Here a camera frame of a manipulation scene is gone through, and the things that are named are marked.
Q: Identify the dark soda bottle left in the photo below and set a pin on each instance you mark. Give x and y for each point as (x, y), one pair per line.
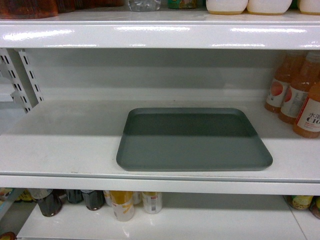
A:
(48, 202)

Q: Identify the orange juice bottle front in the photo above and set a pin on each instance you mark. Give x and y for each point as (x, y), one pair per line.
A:
(307, 123)

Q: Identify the dark soda bottle right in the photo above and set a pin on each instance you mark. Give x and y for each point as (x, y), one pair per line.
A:
(93, 199)

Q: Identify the white jug middle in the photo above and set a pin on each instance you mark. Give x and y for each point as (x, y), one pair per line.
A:
(268, 7)

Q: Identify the white jug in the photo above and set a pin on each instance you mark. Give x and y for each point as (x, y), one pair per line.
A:
(226, 7)
(268, 7)

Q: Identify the dark soda bottle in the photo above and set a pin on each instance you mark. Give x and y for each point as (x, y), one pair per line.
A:
(48, 202)
(93, 199)

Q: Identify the white upper shelf board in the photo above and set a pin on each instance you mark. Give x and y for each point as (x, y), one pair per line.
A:
(166, 29)

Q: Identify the grey rectangular tray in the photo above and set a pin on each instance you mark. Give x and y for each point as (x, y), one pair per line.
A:
(190, 139)

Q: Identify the white slotted shelf upright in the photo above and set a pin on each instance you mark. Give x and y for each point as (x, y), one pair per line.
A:
(30, 91)

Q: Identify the white jug left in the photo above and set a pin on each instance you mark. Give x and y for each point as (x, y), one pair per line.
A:
(226, 7)

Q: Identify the yellow white drink can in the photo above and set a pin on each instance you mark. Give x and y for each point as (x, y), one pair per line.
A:
(122, 204)

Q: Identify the orange juice bottle middle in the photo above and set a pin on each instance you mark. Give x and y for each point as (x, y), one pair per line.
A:
(299, 87)

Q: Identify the orange juice bottle back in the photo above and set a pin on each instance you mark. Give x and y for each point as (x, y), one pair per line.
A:
(291, 65)

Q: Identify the orange juice bottle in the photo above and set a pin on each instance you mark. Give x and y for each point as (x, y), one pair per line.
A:
(307, 123)
(299, 87)
(291, 65)

